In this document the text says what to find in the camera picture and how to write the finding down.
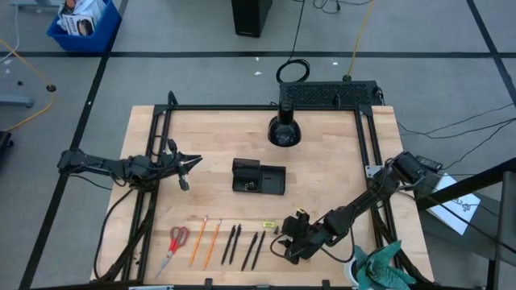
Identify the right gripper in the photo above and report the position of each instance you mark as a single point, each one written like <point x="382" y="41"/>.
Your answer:
<point x="302" y="241"/>

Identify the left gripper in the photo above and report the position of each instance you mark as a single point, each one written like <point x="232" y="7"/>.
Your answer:
<point x="183" y="177"/>

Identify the small yellow label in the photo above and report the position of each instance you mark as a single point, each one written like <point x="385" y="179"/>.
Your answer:
<point x="269" y="224"/>

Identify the orange pencil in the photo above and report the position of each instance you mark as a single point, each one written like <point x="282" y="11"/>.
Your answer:
<point x="198" y="241"/>
<point x="212" y="245"/>

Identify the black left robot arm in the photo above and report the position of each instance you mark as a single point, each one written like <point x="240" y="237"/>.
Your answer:
<point x="88" y="163"/>

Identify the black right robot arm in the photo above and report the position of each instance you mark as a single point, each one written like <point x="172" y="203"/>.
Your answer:
<point x="363" y="201"/>

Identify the black mesh desk organizer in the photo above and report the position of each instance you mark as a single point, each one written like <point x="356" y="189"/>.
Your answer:
<point x="272" y="181"/>

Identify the black desk lamp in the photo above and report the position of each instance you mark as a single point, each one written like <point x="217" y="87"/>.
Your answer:
<point x="284" y="133"/>

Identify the teal cloth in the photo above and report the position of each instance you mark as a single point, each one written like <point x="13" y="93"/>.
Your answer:
<point x="379" y="270"/>

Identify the black perforated computer case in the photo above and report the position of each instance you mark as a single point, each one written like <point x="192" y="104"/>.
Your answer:
<point x="322" y="94"/>

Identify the black tower box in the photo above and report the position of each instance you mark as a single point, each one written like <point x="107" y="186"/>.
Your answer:
<point x="250" y="16"/>

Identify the blue plastic bin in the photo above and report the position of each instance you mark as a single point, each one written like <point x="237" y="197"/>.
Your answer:
<point x="84" y="42"/>

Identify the black power adapter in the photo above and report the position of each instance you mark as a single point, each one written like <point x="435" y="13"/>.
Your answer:
<point x="429" y="163"/>

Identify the white paper sheet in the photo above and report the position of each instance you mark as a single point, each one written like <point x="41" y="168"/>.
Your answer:
<point x="463" y="205"/>

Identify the printed bags in bin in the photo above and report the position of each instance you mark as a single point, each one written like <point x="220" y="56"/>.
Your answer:
<point x="78" y="18"/>

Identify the grey desk foot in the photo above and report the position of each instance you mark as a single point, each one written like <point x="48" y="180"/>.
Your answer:
<point x="16" y="100"/>

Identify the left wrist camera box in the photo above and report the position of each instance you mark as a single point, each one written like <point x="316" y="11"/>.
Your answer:
<point x="168" y="163"/>

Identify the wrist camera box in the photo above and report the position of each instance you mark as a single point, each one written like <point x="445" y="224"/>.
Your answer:
<point x="168" y="163"/>
<point x="322" y="235"/>

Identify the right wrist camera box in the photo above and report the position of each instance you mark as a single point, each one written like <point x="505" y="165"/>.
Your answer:
<point x="322" y="235"/>

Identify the black table frame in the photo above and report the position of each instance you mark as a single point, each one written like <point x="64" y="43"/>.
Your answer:
<point x="242" y="107"/>

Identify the black gantry post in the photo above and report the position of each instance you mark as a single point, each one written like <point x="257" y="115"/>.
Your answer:
<point x="483" y="179"/>

